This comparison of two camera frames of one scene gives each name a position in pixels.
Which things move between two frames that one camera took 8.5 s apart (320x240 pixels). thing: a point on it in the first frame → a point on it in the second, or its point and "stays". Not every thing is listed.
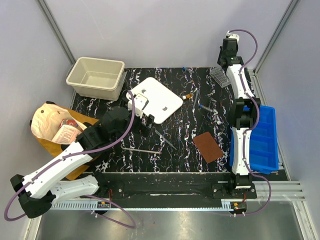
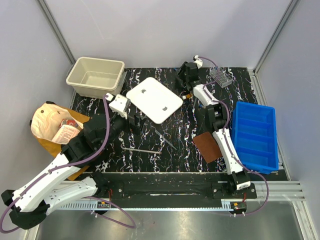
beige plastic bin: x=97 y=78 stays
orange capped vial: x=188 y=96 stays
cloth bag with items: x=53 y=127 stays
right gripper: x=219 y=53 → x=179 y=74
